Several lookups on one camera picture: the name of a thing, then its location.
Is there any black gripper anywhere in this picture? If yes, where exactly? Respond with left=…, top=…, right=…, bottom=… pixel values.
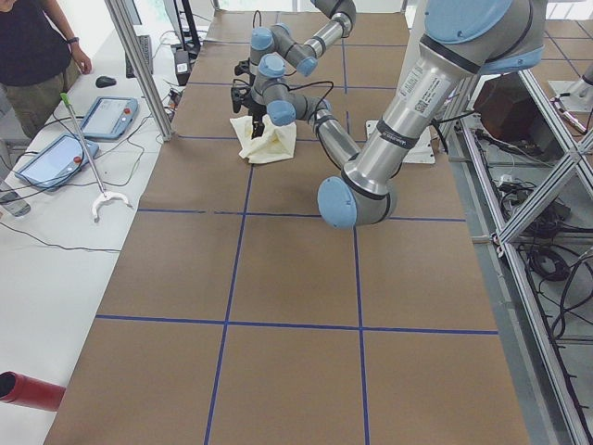
left=249, top=99, right=267, bottom=138

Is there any cream long-sleeve cat shirt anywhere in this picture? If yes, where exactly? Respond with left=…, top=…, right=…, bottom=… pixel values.
left=230, top=115, right=297, bottom=164

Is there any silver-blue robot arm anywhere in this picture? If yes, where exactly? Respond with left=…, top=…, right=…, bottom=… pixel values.
left=233, top=0, right=547, bottom=229
left=246, top=0, right=357, bottom=76

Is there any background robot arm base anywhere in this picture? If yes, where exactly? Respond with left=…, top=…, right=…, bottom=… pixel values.
left=548, top=65, right=592, bottom=114

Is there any black box with label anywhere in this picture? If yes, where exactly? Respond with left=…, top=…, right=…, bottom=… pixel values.
left=173, top=48, right=191, bottom=86

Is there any black keyboard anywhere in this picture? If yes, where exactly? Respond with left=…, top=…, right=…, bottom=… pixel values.
left=124, top=34, right=155, bottom=79

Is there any far blue teach pendant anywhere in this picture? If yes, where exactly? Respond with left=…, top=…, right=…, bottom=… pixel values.
left=81, top=96, right=139, bottom=141

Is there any blue teach pendant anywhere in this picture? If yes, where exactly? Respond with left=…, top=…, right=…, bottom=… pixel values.
left=81, top=96, right=139, bottom=141
left=15, top=133, right=88, bottom=189

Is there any black computer mouse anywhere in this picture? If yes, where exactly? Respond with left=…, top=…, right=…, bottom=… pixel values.
left=95, top=76, right=117, bottom=88

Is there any reacher grabber stick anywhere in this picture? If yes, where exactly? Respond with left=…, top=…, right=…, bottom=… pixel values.
left=60, top=93, right=132, bottom=223

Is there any near blue teach pendant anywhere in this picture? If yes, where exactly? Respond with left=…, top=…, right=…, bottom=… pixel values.
left=15, top=133, right=88, bottom=189

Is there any person in dark shirt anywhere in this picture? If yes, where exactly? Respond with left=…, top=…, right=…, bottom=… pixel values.
left=1, top=0, right=93, bottom=139

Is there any red cylinder bottle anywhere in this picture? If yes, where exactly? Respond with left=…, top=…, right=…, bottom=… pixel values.
left=1, top=371, right=66, bottom=412

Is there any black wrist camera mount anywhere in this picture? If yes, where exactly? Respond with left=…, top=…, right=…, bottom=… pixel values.
left=231, top=86, right=251, bottom=114
left=233, top=59, right=251, bottom=76

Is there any aluminium frame post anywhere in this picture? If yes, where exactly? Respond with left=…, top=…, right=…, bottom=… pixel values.
left=105, top=0, right=173, bottom=142

